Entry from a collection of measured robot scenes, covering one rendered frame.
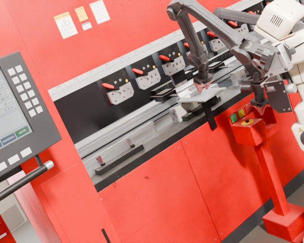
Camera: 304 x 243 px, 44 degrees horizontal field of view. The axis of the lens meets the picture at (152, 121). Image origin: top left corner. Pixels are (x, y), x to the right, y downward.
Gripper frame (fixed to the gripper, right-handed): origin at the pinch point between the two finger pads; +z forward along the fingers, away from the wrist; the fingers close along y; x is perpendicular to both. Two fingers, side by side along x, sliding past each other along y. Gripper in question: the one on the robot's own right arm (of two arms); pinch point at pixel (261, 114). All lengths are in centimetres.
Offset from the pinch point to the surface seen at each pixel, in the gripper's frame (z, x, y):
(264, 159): 25.2, 9.2, -5.7
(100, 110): -7, 58, 91
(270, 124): 7.1, -2.1, -3.5
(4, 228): 3, 147, 44
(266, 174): 36.0, 9.4, -5.9
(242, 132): 4.2, 15.9, 1.1
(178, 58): -36, 17, 44
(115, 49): -56, 54, 48
